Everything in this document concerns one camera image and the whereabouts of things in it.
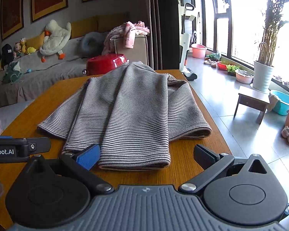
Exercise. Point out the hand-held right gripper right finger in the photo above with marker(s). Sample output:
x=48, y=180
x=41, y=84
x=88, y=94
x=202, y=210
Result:
x=206, y=155

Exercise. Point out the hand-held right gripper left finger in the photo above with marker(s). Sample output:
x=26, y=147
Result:
x=88, y=157

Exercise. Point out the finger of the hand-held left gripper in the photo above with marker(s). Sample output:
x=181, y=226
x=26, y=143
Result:
x=39, y=144

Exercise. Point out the grey striped shirt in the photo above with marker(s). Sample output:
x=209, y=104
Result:
x=134, y=105

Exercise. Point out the pile of pink clothes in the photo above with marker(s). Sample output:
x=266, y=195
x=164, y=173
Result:
x=128, y=31

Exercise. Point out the grey covered sofa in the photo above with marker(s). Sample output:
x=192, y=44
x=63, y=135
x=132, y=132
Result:
x=38, y=81

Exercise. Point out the green dinosaur plush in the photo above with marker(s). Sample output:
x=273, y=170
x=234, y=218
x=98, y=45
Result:
x=12, y=73

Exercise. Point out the small wooden stool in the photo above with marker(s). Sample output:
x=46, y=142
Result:
x=252, y=95

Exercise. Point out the chrome knob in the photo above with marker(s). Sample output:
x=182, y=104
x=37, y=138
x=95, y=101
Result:
x=83, y=71

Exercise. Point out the pink basin with soil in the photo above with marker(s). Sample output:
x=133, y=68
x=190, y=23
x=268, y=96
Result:
x=244, y=78

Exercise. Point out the tray of green seedlings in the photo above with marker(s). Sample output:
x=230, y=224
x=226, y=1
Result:
x=232, y=69

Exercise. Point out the red plastic basin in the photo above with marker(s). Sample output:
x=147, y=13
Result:
x=222, y=66

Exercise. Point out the blue plastic basin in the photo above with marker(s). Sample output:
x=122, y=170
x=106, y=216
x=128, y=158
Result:
x=283, y=105

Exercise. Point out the pair of beige shoes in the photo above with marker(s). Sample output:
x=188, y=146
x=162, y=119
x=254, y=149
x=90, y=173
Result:
x=212, y=63

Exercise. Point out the red metal pot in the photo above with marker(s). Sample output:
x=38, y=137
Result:
x=103, y=63

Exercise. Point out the white ribbed plant pot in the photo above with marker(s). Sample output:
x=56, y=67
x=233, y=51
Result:
x=262, y=77

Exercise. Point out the small stuffed toys group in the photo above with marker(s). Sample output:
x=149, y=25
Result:
x=20, y=48

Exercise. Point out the yellow cushion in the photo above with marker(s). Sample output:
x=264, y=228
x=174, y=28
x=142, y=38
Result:
x=36, y=41

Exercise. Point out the pink plastic basin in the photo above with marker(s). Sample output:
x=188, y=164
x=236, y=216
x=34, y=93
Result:
x=198, y=51

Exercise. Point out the small pale ornament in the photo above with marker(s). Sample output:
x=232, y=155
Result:
x=287, y=84
x=278, y=79

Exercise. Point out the white duck plush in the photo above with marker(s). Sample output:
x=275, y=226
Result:
x=56, y=36

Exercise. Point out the white upright vacuum cleaner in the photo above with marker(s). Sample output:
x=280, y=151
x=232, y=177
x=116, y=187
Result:
x=185, y=45

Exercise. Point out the beige cabinet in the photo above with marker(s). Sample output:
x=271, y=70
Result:
x=139, y=50

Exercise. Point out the tall bamboo plant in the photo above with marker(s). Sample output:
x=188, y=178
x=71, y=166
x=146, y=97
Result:
x=267, y=48

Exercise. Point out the yellow sofa backrest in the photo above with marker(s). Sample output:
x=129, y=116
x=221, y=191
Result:
x=86, y=25

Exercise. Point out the brown curtain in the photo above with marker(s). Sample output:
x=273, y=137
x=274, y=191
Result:
x=159, y=24

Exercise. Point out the black window frame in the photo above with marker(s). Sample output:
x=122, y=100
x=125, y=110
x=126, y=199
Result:
x=228, y=28

